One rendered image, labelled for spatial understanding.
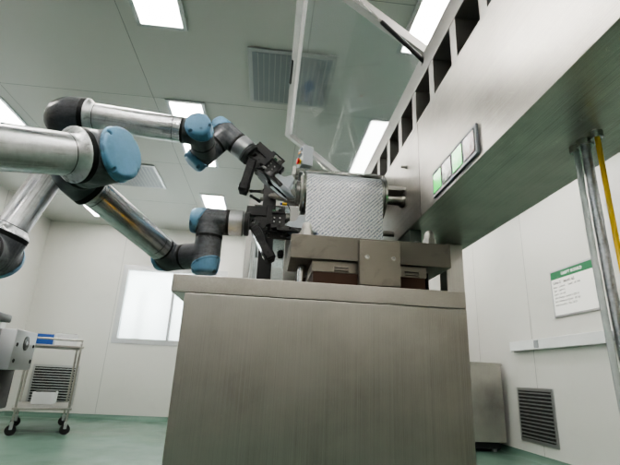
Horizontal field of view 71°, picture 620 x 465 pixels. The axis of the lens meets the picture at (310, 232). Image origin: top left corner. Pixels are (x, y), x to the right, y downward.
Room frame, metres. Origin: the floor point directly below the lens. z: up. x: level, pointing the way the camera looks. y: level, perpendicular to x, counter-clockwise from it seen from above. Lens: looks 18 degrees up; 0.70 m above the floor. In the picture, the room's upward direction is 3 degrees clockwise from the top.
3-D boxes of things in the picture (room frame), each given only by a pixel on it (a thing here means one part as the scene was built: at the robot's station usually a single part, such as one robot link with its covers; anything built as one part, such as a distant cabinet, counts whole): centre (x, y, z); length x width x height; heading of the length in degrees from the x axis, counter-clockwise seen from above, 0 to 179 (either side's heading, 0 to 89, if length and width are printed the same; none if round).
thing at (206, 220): (1.20, 0.29, 1.11); 0.11 x 0.08 x 0.09; 95
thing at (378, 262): (1.03, -0.17, 0.96); 0.10 x 0.03 x 0.11; 95
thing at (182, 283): (2.22, 0.07, 0.88); 2.52 x 0.66 x 0.04; 5
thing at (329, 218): (1.23, -0.10, 1.11); 0.23 x 0.01 x 0.18; 95
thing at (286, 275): (1.31, 0.07, 1.05); 0.06 x 0.05 x 0.31; 95
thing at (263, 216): (1.21, 0.13, 1.12); 0.12 x 0.08 x 0.09; 95
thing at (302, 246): (1.12, -0.15, 1.00); 0.40 x 0.16 x 0.06; 95
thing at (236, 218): (1.21, 0.21, 1.11); 0.08 x 0.05 x 0.08; 5
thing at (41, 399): (5.24, 2.85, 0.51); 0.91 x 0.58 x 1.02; 29
